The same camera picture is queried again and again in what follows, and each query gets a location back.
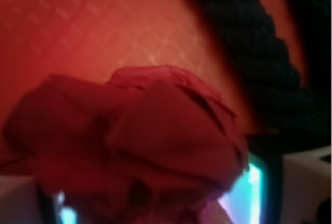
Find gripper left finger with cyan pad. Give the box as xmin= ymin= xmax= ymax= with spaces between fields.
xmin=0 ymin=174 xmax=78 ymax=224

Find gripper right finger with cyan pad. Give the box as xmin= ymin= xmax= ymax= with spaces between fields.
xmin=217 ymin=134 xmax=332 ymax=224

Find red paper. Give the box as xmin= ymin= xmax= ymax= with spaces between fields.
xmin=3 ymin=65 xmax=248 ymax=223

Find red plastic tray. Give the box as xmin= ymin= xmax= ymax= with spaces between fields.
xmin=0 ymin=0 xmax=317 ymax=177

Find dark purple twisted rope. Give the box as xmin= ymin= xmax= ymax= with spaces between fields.
xmin=178 ymin=0 xmax=332 ymax=155

